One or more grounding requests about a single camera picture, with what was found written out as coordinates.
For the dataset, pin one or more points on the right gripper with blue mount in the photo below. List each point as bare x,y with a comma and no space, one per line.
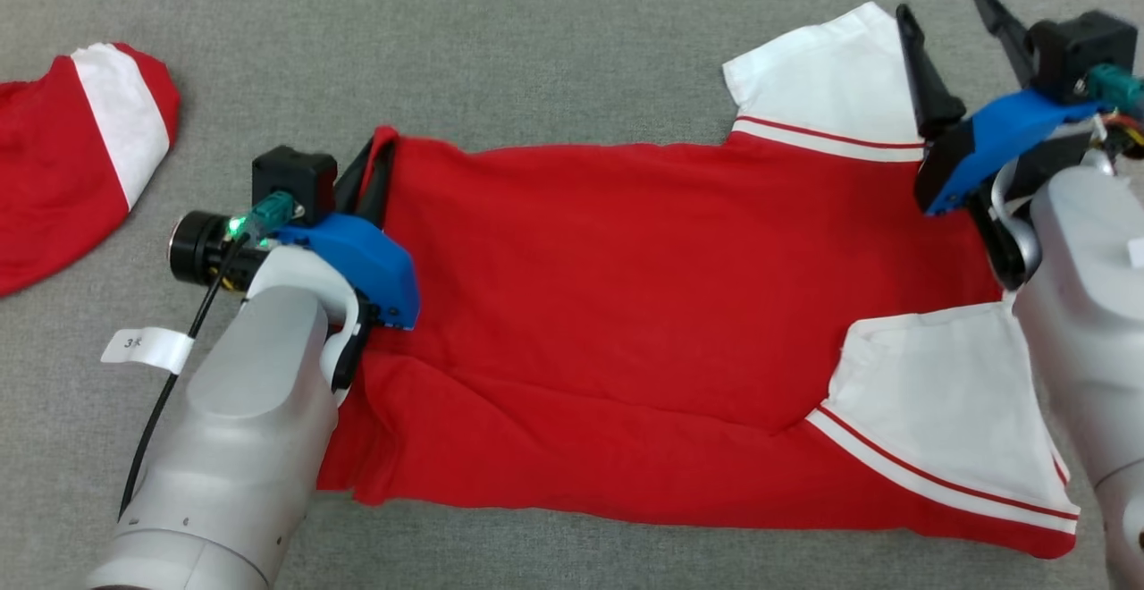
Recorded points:
983,139

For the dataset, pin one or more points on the left gripper with blue mount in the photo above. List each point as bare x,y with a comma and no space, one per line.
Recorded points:
366,259

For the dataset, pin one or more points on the red lettered jersey shirt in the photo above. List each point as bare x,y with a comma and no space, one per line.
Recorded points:
626,304

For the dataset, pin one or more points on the red shorts with white bands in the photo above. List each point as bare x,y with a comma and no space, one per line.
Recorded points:
54,170

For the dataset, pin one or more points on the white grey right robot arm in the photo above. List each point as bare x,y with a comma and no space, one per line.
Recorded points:
1081,304

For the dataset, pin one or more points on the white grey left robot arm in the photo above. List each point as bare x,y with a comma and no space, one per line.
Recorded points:
241,429

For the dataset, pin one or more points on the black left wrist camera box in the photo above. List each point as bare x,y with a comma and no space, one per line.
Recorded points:
290,174

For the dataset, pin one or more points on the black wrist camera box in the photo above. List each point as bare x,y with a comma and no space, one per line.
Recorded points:
1077,49
290,174

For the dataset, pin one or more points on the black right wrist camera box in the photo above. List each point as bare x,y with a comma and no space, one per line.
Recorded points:
1077,49

